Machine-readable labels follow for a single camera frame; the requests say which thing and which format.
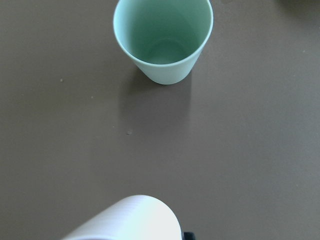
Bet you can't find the white right gripper view finger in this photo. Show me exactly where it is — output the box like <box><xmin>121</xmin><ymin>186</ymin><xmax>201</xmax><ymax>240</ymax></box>
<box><xmin>63</xmin><ymin>195</ymin><xmax>182</xmax><ymax>240</ymax></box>

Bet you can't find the mint green plastic cup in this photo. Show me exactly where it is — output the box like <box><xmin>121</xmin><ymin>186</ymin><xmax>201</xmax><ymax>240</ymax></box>
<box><xmin>113</xmin><ymin>0</ymin><xmax>214</xmax><ymax>85</ymax></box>

